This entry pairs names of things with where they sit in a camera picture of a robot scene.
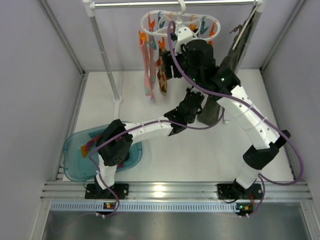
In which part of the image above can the black sock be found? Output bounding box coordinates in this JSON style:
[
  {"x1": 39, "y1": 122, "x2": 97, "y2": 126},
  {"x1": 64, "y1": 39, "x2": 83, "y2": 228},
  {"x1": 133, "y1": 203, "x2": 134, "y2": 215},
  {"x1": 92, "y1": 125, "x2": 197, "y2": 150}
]
[{"x1": 124, "y1": 152, "x2": 130, "y2": 162}]

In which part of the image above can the beige argyle sock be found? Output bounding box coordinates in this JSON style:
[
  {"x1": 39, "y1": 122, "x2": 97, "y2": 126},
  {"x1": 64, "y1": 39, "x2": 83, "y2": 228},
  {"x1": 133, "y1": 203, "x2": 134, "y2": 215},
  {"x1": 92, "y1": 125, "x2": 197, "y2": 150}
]
[{"x1": 156, "y1": 47, "x2": 168, "y2": 97}]

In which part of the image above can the grey slotted cable duct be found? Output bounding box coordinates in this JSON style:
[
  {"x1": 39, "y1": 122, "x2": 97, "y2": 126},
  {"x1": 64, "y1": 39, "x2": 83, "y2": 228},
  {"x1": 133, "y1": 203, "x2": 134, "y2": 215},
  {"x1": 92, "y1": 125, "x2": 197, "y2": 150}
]
[{"x1": 50, "y1": 201, "x2": 251, "y2": 213}]

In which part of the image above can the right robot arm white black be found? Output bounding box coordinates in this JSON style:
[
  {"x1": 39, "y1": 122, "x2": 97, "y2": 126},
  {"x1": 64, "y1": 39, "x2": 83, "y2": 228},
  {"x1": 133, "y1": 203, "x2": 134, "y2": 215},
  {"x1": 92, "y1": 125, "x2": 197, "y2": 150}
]
[{"x1": 162, "y1": 39, "x2": 291, "y2": 199}]

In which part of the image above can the olive green hanging garment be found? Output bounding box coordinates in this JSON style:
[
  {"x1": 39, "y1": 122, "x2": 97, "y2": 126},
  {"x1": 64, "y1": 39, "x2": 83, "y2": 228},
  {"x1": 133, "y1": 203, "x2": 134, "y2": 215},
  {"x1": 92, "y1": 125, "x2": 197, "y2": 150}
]
[{"x1": 197, "y1": 8, "x2": 261, "y2": 126}]

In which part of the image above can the white garment hanger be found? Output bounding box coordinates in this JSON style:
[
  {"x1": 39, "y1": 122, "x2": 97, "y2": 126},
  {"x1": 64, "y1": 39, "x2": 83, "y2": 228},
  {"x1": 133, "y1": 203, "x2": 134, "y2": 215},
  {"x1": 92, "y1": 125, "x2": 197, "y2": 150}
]
[{"x1": 232, "y1": 6, "x2": 258, "y2": 50}]

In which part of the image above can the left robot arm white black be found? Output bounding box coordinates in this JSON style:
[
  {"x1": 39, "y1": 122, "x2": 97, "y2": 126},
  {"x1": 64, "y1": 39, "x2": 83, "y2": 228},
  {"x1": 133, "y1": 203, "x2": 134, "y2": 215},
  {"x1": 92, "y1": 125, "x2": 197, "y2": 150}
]
[{"x1": 94, "y1": 88, "x2": 205, "y2": 196}]

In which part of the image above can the teal plastic basin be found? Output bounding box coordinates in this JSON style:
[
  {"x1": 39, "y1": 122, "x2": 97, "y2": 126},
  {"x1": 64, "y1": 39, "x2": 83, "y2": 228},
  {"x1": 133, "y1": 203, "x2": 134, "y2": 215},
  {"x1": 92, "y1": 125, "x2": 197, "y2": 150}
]
[{"x1": 63, "y1": 124, "x2": 143, "y2": 182}]

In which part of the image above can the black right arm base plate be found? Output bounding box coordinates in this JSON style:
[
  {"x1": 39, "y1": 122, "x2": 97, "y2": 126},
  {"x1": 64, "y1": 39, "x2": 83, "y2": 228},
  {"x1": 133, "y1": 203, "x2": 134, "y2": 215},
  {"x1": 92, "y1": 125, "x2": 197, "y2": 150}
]
[{"x1": 217, "y1": 182, "x2": 263, "y2": 200}]

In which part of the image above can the silver clothes rack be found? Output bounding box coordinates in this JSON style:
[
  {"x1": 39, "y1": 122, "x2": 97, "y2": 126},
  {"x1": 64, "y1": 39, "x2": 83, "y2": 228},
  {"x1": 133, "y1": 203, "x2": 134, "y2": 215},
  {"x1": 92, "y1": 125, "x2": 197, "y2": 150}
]
[{"x1": 83, "y1": 0, "x2": 266, "y2": 119}]

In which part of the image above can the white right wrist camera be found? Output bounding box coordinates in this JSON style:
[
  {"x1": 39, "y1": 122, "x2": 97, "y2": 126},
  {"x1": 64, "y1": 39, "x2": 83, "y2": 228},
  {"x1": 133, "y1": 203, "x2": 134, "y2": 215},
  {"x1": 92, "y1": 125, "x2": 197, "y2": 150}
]
[{"x1": 174, "y1": 25, "x2": 198, "y2": 55}]

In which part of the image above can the pink patterned sock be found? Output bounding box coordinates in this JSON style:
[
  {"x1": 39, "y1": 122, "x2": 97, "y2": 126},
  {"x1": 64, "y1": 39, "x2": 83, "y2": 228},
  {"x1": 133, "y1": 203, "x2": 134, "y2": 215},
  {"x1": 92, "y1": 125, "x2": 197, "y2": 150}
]
[
  {"x1": 148, "y1": 35, "x2": 157, "y2": 89},
  {"x1": 138, "y1": 39, "x2": 154, "y2": 101}
]

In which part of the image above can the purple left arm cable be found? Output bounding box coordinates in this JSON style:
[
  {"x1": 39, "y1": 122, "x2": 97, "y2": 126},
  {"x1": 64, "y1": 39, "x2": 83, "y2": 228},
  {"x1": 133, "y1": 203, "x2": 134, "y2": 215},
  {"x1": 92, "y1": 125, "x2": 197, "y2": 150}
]
[{"x1": 88, "y1": 108, "x2": 225, "y2": 218}]

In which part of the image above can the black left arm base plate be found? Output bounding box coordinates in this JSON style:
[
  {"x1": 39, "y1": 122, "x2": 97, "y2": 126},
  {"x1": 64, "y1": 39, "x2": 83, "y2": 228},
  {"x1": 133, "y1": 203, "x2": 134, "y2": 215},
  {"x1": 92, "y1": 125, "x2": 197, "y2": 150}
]
[{"x1": 84, "y1": 183, "x2": 129, "y2": 200}]

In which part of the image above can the maroon purple orange sock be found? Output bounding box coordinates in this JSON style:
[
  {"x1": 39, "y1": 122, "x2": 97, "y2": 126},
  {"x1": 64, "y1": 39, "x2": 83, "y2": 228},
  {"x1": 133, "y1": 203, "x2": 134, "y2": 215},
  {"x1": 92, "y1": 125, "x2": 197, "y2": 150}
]
[{"x1": 80, "y1": 134, "x2": 100, "y2": 158}]

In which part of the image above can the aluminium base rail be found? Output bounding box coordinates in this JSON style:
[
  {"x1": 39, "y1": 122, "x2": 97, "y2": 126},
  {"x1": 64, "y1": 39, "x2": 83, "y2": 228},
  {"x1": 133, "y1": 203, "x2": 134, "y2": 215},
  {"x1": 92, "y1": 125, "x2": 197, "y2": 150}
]
[{"x1": 40, "y1": 178, "x2": 313, "y2": 203}]

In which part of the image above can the white clip hanger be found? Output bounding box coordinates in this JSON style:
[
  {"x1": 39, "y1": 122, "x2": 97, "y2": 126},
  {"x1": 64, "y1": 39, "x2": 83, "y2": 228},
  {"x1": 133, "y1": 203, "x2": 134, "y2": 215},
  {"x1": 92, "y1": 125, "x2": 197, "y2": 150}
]
[{"x1": 138, "y1": 10, "x2": 221, "y2": 42}]

